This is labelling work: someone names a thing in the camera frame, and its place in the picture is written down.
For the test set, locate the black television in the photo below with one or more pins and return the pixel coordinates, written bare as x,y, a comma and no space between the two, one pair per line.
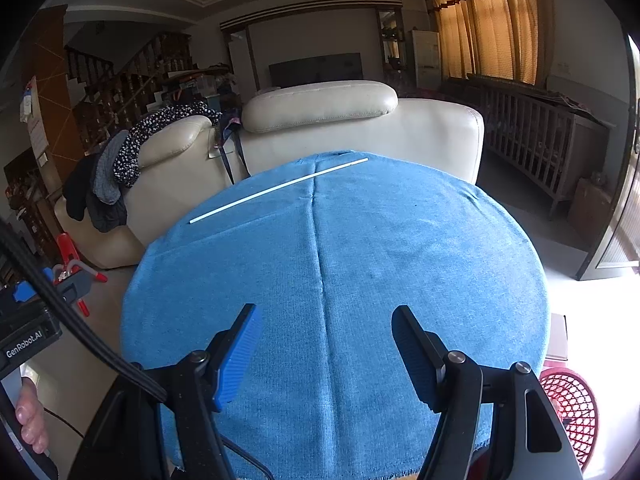
315,70

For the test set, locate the white cabinet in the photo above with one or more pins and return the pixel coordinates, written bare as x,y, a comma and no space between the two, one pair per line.
425,60

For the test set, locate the thin white stick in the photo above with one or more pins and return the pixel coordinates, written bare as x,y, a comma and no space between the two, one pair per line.
200,218

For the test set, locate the dark garment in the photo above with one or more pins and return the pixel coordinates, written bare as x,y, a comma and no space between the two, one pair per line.
75,195

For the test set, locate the wooden display shelf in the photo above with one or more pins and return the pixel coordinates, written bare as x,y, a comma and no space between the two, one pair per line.
392,35

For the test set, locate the red and grey tool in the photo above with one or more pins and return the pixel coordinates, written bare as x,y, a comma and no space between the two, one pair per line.
65,247

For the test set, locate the blue tablecloth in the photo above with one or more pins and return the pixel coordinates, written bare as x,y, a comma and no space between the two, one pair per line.
375,260

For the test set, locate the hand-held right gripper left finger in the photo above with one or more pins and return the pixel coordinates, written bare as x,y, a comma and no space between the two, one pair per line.
237,360

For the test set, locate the wooden staircase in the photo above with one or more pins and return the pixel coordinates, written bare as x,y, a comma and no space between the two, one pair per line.
130,80

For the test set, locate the brown cardboard box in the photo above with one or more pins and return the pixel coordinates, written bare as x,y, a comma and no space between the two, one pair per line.
592,207

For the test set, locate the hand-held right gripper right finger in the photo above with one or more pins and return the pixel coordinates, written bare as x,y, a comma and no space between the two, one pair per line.
417,360

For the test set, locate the black white dotted garment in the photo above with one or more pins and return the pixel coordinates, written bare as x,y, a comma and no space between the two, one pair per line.
150,125

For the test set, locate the cream leather sofa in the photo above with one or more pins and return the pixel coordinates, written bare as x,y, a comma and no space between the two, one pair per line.
440,135

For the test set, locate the grey garment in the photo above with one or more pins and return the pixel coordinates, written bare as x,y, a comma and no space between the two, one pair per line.
107,175

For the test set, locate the dark wooden crib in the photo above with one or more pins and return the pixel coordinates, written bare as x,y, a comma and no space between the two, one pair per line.
530,145

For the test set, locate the red mesh basket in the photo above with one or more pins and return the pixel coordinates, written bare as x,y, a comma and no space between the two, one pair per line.
575,395

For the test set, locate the flat cardboard box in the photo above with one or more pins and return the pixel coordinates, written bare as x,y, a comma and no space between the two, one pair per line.
557,337

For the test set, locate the person's left hand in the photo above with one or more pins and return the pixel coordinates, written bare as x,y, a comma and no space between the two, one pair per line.
32,420

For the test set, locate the orange curtains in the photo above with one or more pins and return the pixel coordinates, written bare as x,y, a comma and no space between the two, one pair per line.
490,30

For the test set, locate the wall calendar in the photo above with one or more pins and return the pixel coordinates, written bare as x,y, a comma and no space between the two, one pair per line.
32,125

